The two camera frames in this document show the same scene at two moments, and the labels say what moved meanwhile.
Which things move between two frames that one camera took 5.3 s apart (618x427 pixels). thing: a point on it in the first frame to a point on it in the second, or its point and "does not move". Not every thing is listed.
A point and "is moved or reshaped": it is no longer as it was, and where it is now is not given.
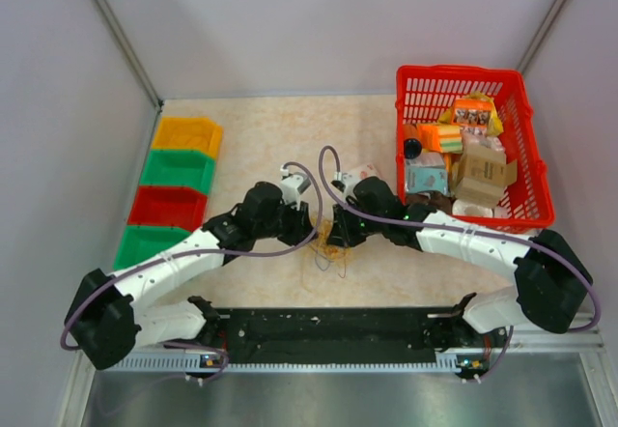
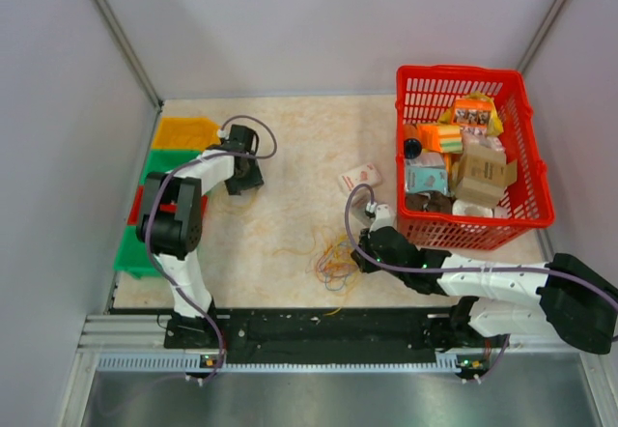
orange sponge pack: (444, 138) does not move
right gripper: (342, 235) to (364, 264)
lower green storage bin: (139, 242) does not move
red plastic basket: (423, 94) does not move
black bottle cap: (412, 148) does not move
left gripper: (301, 226) to (253, 181)
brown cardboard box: (481, 174) does not move
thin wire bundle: (321, 249) is moved or reshaped
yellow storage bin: (188, 132) does not move
